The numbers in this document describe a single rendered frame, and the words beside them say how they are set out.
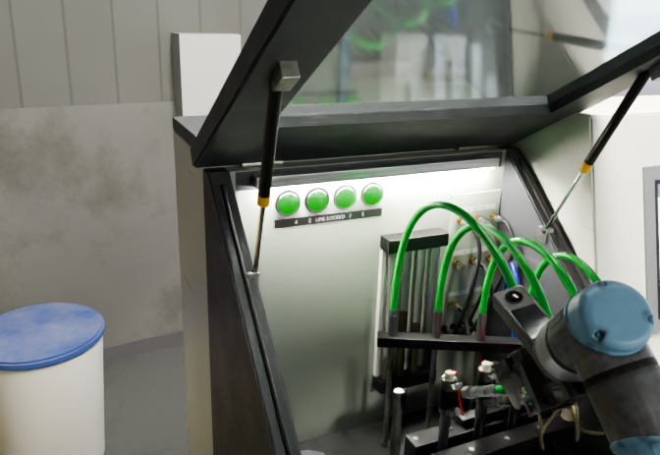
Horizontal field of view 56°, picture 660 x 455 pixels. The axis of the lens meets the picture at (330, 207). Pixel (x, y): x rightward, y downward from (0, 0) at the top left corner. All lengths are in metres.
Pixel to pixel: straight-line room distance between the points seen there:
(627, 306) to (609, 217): 0.67
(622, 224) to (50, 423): 2.00
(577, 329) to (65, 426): 2.14
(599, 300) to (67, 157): 2.63
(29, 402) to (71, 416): 0.16
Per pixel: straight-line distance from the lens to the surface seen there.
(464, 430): 1.26
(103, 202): 3.10
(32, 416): 2.52
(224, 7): 3.14
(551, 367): 0.77
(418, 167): 1.25
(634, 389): 0.67
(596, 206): 1.30
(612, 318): 0.66
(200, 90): 2.98
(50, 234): 3.12
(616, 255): 1.35
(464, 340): 1.30
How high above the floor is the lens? 1.73
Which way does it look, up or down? 18 degrees down
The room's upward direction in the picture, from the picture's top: 2 degrees clockwise
